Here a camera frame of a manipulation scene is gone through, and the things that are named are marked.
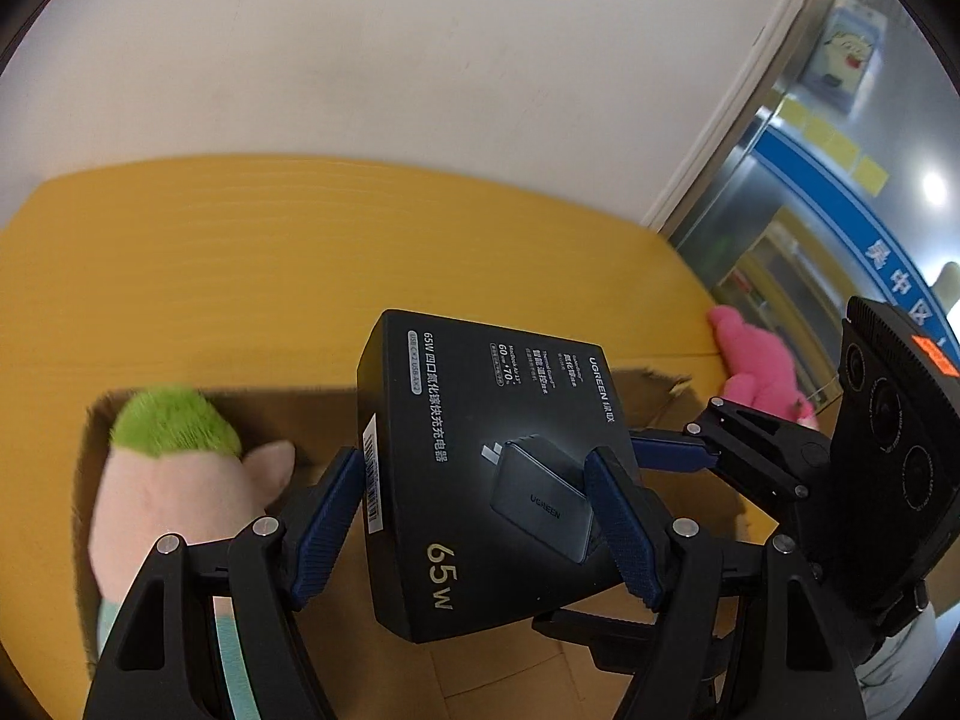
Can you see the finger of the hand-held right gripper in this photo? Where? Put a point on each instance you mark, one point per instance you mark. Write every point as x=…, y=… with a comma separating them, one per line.
x=675, y=450
x=585, y=630

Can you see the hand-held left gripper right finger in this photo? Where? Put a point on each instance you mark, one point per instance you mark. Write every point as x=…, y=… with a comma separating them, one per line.
x=622, y=532

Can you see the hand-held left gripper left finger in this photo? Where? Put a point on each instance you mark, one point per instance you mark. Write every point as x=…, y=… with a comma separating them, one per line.
x=326, y=532

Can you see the long cardboard box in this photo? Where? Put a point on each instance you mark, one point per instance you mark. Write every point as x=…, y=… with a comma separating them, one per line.
x=465, y=679

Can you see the black charger box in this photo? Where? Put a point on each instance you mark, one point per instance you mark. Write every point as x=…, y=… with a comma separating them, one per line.
x=465, y=465

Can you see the person's right forearm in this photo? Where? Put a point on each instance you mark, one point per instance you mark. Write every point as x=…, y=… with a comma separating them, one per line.
x=900, y=660

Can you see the wooden desktop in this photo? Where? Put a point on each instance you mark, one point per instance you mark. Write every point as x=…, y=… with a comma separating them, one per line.
x=300, y=277

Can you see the pink bear plush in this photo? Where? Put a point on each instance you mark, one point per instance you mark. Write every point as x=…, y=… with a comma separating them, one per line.
x=750, y=360

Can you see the teal and pink pig plush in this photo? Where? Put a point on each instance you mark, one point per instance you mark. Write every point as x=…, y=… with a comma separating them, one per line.
x=157, y=495

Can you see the yellow shelf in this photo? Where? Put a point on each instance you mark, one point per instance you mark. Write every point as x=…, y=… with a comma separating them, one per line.
x=787, y=262

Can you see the yellow sticky note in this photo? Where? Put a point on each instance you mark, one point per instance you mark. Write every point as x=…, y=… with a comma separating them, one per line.
x=795, y=116
x=820, y=134
x=844, y=151
x=874, y=173

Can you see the cartoon animal poster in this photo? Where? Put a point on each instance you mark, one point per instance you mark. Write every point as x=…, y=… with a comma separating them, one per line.
x=847, y=52

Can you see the white door frame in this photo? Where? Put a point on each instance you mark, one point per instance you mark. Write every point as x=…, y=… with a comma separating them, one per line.
x=720, y=135

